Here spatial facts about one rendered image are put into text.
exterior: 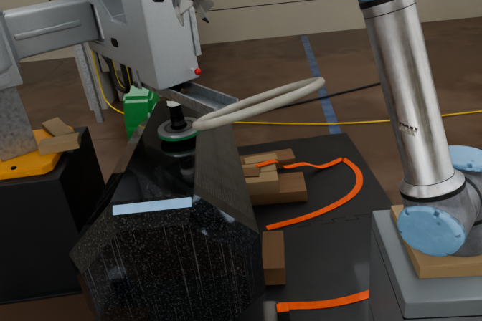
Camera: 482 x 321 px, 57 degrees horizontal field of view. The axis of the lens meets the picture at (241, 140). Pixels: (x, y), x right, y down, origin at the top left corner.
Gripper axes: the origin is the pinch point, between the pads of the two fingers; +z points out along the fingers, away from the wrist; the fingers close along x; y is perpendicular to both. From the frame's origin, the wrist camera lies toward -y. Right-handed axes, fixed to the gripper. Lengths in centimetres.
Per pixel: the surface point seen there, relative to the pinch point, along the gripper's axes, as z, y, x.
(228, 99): 26, -21, 41
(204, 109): 26.5, -27.6, 32.0
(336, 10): -19, -91, 560
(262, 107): 29.5, 11.3, 1.7
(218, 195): 63, -37, 33
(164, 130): 32, -68, 53
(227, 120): 29.7, 0.1, -1.2
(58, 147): 23, -125, 39
